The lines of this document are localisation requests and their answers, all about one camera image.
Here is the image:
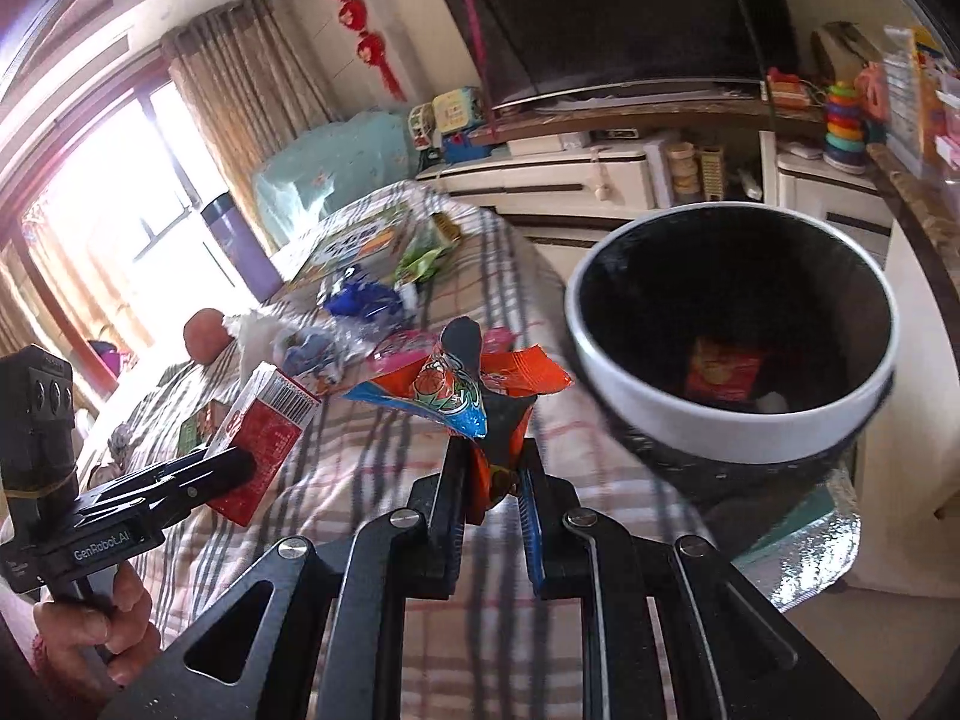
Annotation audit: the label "white tissue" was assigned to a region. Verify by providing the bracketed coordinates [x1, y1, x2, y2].
[223, 309, 298, 383]

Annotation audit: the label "orange blue snack wrapper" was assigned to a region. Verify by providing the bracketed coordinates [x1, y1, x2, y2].
[345, 317, 573, 525]

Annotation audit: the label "blue transparent plastic bag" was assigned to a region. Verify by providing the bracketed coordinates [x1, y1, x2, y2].
[319, 265, 418, 332]

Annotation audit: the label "green snack wrapper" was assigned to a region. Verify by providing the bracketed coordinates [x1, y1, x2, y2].
[394, 211, 462, 284]

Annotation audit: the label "white rimmed black trash bin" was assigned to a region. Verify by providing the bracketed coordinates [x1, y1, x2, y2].
[563, 202, 900, 504]

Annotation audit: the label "person's left hand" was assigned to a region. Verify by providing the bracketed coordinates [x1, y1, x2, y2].
[32, 562, 161, 699]

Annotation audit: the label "small green white carton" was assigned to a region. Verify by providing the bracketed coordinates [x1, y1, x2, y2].
[178, 398, 229, 457]

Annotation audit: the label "red cardboard box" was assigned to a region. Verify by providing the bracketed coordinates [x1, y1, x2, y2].
[205, 362, 319, 527]

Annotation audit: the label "red apple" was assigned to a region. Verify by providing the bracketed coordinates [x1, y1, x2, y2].
[182, 307, 233, 366]

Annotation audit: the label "pink toothbrush package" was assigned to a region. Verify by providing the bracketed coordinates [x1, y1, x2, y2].
[366, 327, 517, 377]

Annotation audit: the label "plaid grey red tablecloth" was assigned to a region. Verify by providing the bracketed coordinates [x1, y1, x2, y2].
[78, 181, 704, 718]

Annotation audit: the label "purple thermos bottle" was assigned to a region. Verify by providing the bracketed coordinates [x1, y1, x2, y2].
[200, 192, 283, 304]

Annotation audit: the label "children's activity book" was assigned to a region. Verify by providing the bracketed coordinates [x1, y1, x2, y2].
[288, 200, 415, 288]

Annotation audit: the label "teal floral covered bundle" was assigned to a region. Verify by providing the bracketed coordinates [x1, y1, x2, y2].
[252, 110, 418, 247]

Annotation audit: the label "stacked round wooden containers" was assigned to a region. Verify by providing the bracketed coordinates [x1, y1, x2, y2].
[664, 142, 701, 202]

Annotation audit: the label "white tv cabinet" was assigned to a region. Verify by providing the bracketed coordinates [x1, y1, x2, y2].
[416, 130, 893, 275]

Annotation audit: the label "wooden abacus toy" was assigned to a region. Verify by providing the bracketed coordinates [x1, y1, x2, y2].
[700, 146, 726, 202]

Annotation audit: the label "beige patterned curtain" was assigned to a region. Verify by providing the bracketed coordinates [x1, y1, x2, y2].
[160, 0, 340, 252]

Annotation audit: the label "yellow toy phone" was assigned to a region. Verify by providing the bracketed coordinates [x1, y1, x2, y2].
[431, 86, 485, 135]

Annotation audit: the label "red toy telephone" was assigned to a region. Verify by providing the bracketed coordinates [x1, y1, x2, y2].
[766, 68, 814, 110]

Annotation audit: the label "red hanging lantern decoration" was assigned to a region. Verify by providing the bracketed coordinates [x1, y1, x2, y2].
[334, 0, 407, 103]

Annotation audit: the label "black curved television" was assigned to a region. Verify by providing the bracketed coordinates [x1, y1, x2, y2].
[444, 0, 799, 107]

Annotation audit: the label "black tracking camera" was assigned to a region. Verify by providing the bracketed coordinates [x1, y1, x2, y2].
[2, 344, 76, 502]

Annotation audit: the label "rainbow stacking ring toy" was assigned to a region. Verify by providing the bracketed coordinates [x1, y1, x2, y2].
[823, 83, 867, 176]

